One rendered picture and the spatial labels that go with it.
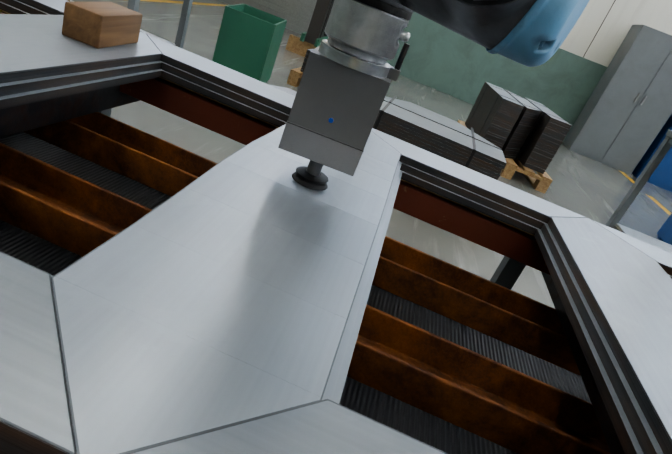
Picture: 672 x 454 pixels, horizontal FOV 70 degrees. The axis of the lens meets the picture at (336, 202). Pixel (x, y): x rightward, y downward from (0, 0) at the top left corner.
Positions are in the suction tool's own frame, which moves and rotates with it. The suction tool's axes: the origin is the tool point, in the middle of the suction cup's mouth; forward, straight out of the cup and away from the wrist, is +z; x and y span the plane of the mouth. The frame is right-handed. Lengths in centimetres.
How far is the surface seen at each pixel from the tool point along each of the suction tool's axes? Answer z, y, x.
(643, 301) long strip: -0.5, -44.1, -4.1
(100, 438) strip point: -0.4, 3.7, 35.7
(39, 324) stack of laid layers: -0.3, 10.1, 30.8
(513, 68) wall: 5, -221, -780
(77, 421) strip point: -0.4, 5.0, 35.3
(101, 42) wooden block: -1.5, 37.3, -21.0
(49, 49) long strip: -0.5, 39.4, -12.3
